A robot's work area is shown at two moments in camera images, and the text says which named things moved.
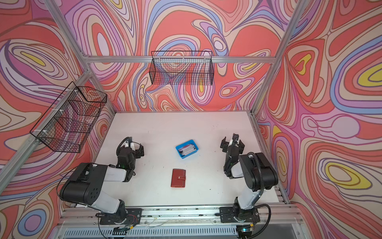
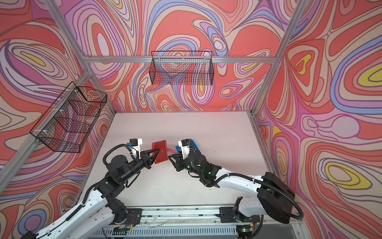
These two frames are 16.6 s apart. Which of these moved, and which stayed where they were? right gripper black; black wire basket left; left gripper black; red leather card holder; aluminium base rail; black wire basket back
Moved: left gripper black; red leather card holder; right gripper black
Stayed: black wire basket left; black wire basket back; aluminium base rail
